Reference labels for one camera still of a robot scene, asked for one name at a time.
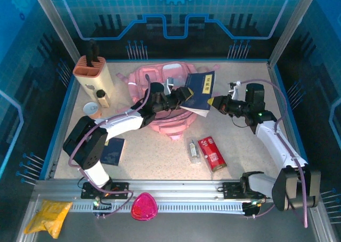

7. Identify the small beige bottle black cap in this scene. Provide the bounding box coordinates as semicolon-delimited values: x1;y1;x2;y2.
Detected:
95;89;111;109

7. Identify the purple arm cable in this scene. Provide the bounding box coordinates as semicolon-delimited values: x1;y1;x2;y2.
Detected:
234;78;310;229
68;75;152;219

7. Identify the beige knife block orange top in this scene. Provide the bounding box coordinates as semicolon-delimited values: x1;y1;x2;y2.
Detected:
72;54;115;101

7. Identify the aluminium side rail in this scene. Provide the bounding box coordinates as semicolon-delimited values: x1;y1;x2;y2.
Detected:
44;76;80;180
267;62;307;180

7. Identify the aluminium front rail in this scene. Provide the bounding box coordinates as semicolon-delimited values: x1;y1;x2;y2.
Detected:
33;179;319;203

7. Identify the blue book yellow label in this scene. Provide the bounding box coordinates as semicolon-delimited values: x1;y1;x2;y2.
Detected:
180;70;216;118

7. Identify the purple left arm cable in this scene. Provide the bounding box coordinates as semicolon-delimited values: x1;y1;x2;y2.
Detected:
68;75;152;219

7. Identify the orange cup white inside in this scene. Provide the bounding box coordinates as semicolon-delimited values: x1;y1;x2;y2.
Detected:
83;101;102;118

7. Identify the red tissue pack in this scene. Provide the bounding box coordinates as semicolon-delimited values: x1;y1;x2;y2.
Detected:
197;135;228;173

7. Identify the slotted metal cable duct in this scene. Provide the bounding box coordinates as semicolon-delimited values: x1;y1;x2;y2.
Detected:
71;201;246;214

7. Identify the pink backpack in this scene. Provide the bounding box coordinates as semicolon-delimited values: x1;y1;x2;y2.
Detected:
116;61;221;142

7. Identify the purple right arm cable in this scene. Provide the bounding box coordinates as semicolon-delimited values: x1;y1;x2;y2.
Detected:
234;78;310;229

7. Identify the yellow plastic bag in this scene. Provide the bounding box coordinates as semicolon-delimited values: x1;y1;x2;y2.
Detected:
23;198;73;239

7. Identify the aluminium frame post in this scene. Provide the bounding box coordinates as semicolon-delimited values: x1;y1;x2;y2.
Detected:
267;0;320;67
29;0;82;64

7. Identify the pink rounded triangular pouch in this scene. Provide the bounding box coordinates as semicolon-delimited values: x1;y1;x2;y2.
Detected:
130;192;159;221

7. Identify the small dark blue booklet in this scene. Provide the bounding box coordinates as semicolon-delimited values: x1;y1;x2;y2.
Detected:
100;137;126;167

